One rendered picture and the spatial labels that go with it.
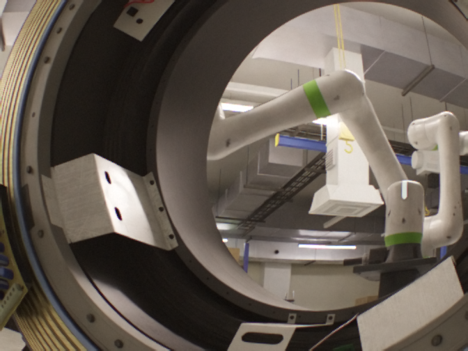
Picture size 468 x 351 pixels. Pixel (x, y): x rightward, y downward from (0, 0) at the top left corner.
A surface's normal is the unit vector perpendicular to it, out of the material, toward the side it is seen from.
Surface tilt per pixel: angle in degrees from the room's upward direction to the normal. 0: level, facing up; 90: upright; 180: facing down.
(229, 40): 130
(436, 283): 61
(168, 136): 89
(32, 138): 90
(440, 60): 90
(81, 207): 76
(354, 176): 90
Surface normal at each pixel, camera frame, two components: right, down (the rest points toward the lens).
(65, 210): 0.07, -0.51
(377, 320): -0.57, -0.68
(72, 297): -0.45, -0.28
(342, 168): 0.22, -0.26
